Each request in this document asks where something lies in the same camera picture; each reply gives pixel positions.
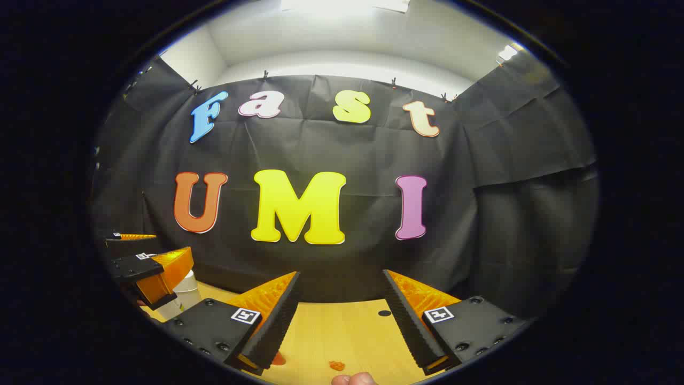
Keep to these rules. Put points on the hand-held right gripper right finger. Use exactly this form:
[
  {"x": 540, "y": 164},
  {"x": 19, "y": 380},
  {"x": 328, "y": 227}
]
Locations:
[{"x": 409, "y": 326}]

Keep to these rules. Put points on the wooden desktop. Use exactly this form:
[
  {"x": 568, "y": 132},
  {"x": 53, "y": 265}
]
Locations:
[{"x": 342, "y": 337}]

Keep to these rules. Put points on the white desktop garbage bin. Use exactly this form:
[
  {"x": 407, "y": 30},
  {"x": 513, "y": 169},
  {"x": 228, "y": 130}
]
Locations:
[{"x": 184, "y": 307}]

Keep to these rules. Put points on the black backdrop cloth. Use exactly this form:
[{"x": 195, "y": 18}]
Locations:
[{"x": 363, "y": 155}]

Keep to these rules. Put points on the ceiling light panel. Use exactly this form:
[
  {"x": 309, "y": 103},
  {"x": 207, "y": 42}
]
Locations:
[{"x": 331, "y": 4}]

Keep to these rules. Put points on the red pop can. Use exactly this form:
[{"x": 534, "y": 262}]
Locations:
[{"x": 278, "y": 359}]

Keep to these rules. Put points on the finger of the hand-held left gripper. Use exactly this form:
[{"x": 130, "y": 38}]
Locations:
[
  {"x": 133, "y": 237},
  {"x": 131, "y": 267}
]

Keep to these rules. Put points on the orange paper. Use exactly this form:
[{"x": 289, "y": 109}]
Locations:
[{"x": 336, "y": 366}]

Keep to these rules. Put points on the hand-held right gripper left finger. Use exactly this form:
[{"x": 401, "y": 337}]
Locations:
[{"x": 278, "y": 321}]

